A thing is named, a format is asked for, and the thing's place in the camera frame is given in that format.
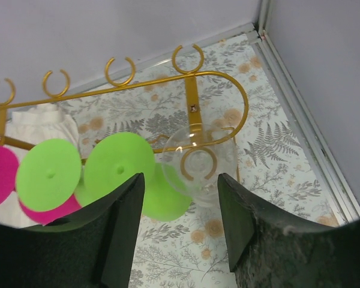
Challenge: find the green plastic wine glass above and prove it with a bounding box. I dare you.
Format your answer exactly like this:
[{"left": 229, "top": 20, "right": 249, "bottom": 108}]
[
  {"left": 16, "top": 139, "right": 82, "bottom": 212},
  {"left": 75, "top": 132, "right": 192, "bottom": 221}
]

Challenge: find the gold wire wine glass rack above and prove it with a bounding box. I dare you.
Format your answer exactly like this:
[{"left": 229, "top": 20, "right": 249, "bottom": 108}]
[{"left": 0, "top": 44, "right": 249, "bottom": 151}]

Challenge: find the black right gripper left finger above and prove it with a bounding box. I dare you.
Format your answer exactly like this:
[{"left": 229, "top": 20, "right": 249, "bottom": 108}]
[{"left": 0, "top": 173, "right": 145, "bottom": 287}]

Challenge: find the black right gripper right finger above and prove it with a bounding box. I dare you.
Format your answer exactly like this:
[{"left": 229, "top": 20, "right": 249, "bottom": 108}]
[{"left": 218, "top": 174, "right": 360, "bottom": 287}]

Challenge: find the white pleated cloth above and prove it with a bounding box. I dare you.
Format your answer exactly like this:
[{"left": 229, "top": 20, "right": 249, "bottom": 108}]
[{"left": 0, "top": 104, "right": 79, "bottom": 228}]

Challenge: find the magenta plastic wine glass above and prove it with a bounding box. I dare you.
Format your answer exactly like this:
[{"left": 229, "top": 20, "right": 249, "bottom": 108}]
[{"left": 0, "top": 146, "right": 80, "bottom": 225}]

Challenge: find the clear wine glass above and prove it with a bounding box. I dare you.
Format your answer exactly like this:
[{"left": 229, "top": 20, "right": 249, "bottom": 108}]
[{"left": 161, "top": 124, "right": 238, "bottom": 208}]

